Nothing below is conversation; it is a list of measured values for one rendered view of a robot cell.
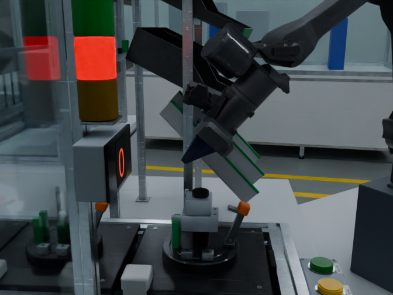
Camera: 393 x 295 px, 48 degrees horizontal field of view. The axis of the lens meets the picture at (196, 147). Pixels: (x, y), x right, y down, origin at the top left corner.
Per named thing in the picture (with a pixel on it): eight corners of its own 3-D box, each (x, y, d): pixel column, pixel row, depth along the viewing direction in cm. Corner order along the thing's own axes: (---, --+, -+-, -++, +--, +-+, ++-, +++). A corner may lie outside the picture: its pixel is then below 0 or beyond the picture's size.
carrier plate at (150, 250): (261, 236, 92) (262, 227, 91) (272, 306, 69) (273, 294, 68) (147, 232, 94) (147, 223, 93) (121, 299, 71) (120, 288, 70)
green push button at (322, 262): (330, 266, 80) (330, 256, 80) (335, 278, 76) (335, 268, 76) (307, 265, 80) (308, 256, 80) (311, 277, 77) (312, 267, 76)
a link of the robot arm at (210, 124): (255, 98, 82) (231, 76, 81) (263, 119, 64) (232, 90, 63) (225, 130, 84) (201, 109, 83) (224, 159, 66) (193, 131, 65)
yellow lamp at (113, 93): (122, 114, 58) (121, 76, 57) (113, 122, 53) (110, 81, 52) (85, 113, 58) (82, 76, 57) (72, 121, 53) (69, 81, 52)
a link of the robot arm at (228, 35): (284, 45, 76) (236, -2, 71) (311, 48, 69) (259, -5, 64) (244, 99, 76) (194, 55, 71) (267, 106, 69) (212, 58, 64)
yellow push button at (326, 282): (339, 288, 73) (340, 277, 73) (345, 302, 70) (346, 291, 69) (314, 287, 74) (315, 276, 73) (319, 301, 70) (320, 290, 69)
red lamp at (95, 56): (121, 75, 57) (119, 36, 55) (110, 80, 52) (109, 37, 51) (82, 75, 57) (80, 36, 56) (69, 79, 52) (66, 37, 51)
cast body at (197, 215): (218, 222, 81) (219, 186, 79) (217, 232, 77) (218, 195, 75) (172, 220, 82) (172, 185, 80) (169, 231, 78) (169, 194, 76)
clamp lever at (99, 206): (97, 235, 82) (110, 200, 80) (94, 240, 80) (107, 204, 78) (79, 227, 82) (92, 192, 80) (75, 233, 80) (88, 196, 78)
